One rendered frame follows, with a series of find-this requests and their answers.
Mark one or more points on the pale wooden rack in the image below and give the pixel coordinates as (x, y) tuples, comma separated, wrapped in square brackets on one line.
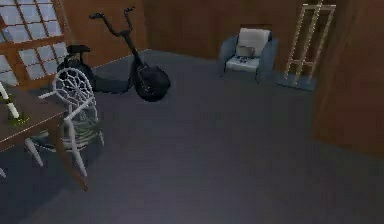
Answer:
[(308, 40)]

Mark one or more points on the brown framed window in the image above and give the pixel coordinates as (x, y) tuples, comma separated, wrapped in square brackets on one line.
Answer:
[(30, 36)]

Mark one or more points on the black exercise bike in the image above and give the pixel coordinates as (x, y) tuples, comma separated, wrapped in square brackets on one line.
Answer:
[(148, 80)]

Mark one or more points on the white candle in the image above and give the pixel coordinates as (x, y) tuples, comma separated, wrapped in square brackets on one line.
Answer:
[(3, 91), (12, 110)]

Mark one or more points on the white cushion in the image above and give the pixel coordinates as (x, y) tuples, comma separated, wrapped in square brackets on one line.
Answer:
[(255, 38)]

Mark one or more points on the blue armchair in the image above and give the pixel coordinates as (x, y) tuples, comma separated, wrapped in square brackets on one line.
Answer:
[(266, 60)]

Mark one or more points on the brown wooden table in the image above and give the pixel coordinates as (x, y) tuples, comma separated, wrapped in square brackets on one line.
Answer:
[(33, 116)]

